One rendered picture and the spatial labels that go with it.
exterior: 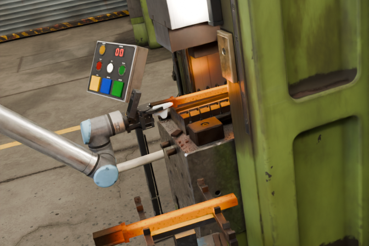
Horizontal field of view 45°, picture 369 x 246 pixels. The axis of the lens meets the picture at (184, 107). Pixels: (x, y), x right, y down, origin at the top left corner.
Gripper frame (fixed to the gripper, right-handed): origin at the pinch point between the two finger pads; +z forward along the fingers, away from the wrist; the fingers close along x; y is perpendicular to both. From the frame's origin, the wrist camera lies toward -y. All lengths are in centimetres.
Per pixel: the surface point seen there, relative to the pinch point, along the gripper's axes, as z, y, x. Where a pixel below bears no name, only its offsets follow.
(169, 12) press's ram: 3.4, -37.9, 12.3
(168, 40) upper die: 3.1, -26.5, 6.2
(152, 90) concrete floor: 61, 106, -299
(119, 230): -36, 8, 60
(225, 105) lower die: 21.5, 5.8, 7.4
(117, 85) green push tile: -12.8, 2.5, -44.6
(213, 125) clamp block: 10.9, 6.8, 18.9
